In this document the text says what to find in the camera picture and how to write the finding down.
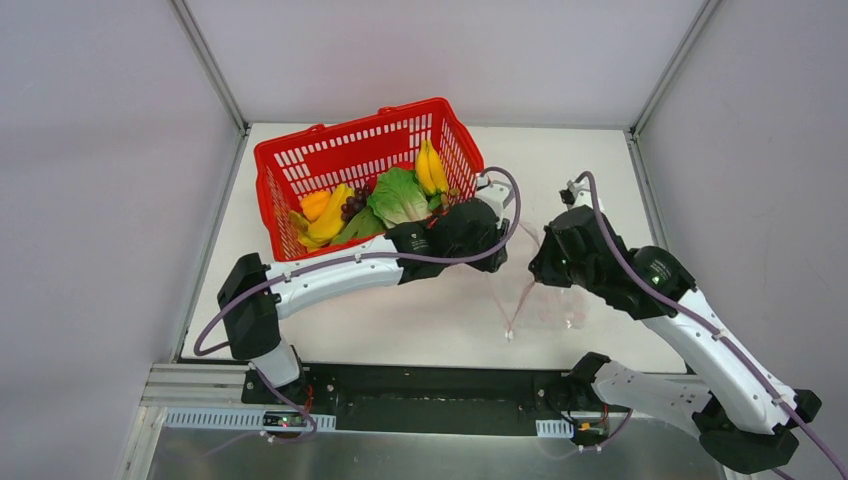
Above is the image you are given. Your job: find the green leafy vegetable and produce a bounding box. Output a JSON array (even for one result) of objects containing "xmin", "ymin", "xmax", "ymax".
[{"xmin": 330, "ymin": 206, "xmax": 385, "ymax": 246}]

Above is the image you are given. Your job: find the yellow starfruit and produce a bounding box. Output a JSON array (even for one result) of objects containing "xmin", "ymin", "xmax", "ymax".
[{"xmin": 288, "ymin": 183, "xmax": 353, "ymax": 250}]

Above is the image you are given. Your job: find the clear zip top bag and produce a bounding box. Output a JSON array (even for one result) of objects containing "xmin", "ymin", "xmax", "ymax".
[{"xmin": 486, "ymin": 220, "xmax": 589, "ymax": 343}]

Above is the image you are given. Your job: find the green lettuce head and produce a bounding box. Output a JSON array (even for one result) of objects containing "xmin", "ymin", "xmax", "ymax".
[{"xmin": 367, "ymin": 167, "xmax": 431, "ymax": 228}]

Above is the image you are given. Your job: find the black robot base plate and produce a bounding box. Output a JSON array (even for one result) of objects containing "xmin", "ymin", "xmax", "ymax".
[{"xmin": 278, "ymin": 363, "xmax": 605, "ymax": 436}]

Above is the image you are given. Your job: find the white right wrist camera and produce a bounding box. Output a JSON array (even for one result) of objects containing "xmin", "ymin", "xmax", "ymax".
[{"xmin": 559, "ymin": 179, "xmax": 593, "ymax": 211}]

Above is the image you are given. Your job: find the dark purple grape bunch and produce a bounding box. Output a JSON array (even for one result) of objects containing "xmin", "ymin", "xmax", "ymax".
[{"xmin": 341, "ymin": 187, "xmax": 371, "ymax": 222}]

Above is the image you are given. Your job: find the orange bell pepper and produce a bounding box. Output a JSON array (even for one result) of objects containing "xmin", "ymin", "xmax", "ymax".
[{"xmin": 300, "ymin": 190, "xmax": 332, "ymax": 223}]

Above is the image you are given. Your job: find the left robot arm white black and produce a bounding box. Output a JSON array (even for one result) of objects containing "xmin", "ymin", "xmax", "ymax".
[{"xmin": 218, "ymin": 199, "xmax": 512, "ymax": 405}]

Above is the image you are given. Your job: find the red plastic shopping basket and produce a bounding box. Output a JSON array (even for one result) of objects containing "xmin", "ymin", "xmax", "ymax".
[{"xmin": 253, "ymin": 97, "xmax": 484, "ymax": 261}]

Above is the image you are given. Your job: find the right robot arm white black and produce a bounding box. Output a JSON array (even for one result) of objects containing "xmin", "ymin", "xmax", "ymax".
[{"xmin": 528, "ymin": 206, "xmax": 822, "ymax": 474}]

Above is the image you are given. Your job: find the small brown grape bunch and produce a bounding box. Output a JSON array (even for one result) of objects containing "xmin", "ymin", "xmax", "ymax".
[{"xmin": 435, "ymin": 188, "xmax": 461, "ymax": 211}]

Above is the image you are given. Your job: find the yellow banana bunch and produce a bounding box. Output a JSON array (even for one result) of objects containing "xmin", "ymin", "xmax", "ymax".
[{"xmin": 415, "ymin": 138, "xmax": 450, "ymax": 196}]

